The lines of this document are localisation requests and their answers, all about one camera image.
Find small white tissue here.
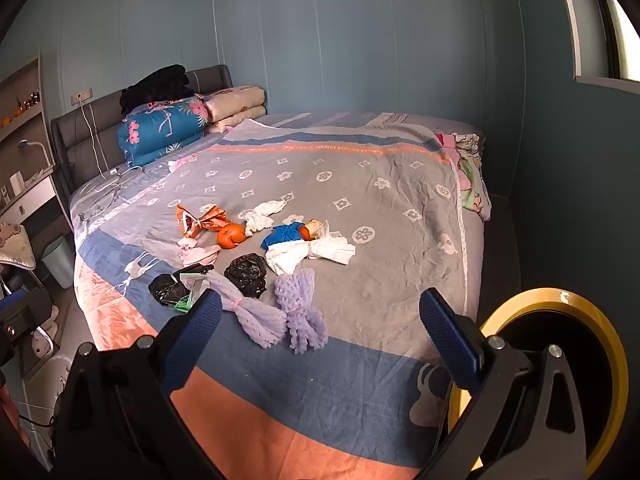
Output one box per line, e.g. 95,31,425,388
242,200,288,237

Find white desk lamp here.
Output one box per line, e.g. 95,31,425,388
17,139,48,161

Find small black plastic bag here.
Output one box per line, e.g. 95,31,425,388
148,272,188,306

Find black clothing pile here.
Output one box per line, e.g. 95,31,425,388
120,64,191,116

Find blue cloth with orange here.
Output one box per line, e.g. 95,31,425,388
261,222,306,250

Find chair with printed cushion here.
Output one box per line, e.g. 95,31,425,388
0,222,63,361

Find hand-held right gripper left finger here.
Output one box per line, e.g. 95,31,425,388
52,287,226,480

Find window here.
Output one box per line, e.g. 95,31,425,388
552,0,640,93

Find white bedside desk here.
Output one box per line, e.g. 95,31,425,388
0,165,66,231

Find orange snack wrapper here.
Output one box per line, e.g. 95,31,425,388
175,204,232,238

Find white waste bin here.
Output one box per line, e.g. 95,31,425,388
40,236,76,290

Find large black plastic bag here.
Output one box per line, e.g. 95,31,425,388
224,254,268,297

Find bed with patterned bedspread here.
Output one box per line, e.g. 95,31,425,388
70,112,493,480

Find white hanging cable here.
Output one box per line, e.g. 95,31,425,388
77,95,108,176

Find orange ball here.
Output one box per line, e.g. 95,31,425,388
216,223,247,250

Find floral bed sheet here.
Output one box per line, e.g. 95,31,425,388
435,132,493,221

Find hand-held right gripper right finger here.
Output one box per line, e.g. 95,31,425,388
417,287,588,480

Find white cables on bed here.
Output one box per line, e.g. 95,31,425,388
75,165,146,221

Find beige folded quilt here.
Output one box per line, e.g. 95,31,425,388
202,84,267,135

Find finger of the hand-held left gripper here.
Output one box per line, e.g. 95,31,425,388
0,287,53,346

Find green silver foil wrapper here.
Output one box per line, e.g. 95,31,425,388
172,265,216,313

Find wooden wall shelf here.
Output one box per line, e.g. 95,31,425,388
0,52,56,176

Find blue floral folded quilt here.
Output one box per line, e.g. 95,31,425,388
116,94,210,168

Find black bin with yellow rim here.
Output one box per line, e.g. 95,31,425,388
447,287,630,480

